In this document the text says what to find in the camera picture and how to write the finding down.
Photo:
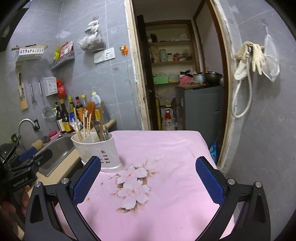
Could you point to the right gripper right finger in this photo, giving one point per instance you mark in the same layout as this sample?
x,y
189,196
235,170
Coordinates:
x,y
218,187

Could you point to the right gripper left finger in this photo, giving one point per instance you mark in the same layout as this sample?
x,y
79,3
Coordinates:
x,y
76,189

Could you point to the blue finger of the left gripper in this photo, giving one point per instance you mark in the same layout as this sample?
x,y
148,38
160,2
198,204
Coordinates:
x,y
27,154

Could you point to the white plastic utensil holder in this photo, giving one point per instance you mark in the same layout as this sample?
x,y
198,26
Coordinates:
x,y
106,151

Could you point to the wooden chopstick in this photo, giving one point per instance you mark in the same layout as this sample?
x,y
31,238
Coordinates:
x,y
89,124
77,126
101,121

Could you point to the metal fork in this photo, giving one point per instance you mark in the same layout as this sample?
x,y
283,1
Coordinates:
x,y
97,129

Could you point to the steel kitchen sink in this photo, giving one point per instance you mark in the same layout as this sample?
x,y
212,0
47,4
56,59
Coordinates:
x,y
61,146

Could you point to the steel sink faucet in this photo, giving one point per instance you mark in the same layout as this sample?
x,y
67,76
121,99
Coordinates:
x,y
26,129

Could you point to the dark soy sauce bottle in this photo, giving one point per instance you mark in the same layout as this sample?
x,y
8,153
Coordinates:
x,y
65,118

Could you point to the wooden cutting board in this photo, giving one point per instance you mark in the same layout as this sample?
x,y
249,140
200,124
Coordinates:
x,y
21,93

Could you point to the pink floral tablecloth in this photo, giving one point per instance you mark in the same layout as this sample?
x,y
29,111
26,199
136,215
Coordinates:
x,y
158,194

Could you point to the red plastic bag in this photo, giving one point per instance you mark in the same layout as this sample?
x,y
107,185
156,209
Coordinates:
x,y
61,89

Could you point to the grey cabinet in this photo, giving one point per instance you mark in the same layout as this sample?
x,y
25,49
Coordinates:
x,y
200,109

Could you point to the red white gas bottle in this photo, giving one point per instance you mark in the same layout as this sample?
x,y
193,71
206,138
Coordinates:
x,y
168,121

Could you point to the orange sauce pouch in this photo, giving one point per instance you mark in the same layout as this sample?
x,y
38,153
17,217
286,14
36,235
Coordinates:
x,y
90,110

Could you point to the large oil jug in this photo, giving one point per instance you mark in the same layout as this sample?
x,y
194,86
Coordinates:
x,y
98,110

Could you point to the black cooking pot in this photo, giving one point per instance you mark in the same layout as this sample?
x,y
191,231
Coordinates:
x,y
212,78

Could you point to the green box on shelf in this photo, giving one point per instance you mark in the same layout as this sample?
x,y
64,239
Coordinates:
x,y
160,80

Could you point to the white rubber gloves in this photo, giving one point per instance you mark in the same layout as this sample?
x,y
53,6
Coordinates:
x,y
250,55

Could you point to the hanging plastic bag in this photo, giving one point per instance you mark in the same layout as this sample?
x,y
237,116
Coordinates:
x,y
93,41

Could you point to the wire mesh strainer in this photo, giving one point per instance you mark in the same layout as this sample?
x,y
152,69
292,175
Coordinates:
x,y
47,112

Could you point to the white wall box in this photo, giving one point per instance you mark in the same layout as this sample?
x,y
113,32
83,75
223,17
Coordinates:
x,y
50,86

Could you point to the wall basket rack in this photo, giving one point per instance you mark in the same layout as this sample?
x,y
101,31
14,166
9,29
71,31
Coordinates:
x,y
62,55

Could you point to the wall power socket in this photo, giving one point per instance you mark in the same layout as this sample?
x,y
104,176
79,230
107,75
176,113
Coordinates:
x,y
104,55

